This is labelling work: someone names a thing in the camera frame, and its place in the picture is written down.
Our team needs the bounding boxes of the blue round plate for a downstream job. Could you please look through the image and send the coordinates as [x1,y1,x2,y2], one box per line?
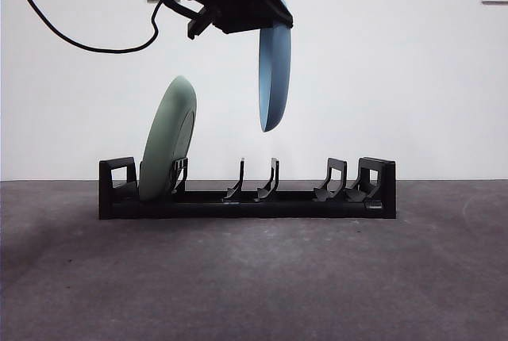
[257,0,294,133]

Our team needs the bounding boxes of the thin black cable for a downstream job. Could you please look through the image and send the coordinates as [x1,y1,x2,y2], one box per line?
[13,0,172,55]

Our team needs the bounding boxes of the green round plate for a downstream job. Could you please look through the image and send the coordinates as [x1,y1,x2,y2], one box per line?
[137,75,198,201]

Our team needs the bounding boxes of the black plastic plate rack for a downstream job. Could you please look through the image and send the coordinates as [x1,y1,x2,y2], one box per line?
[98,155,398,220]

